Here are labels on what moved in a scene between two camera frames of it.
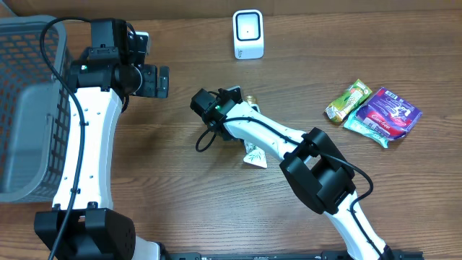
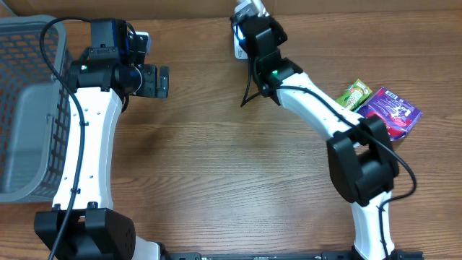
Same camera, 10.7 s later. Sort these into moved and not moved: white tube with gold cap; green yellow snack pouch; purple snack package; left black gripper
Moved: white tube with gold cap
Not moved: purple snack package; left black gripper; green yellow snack pouch
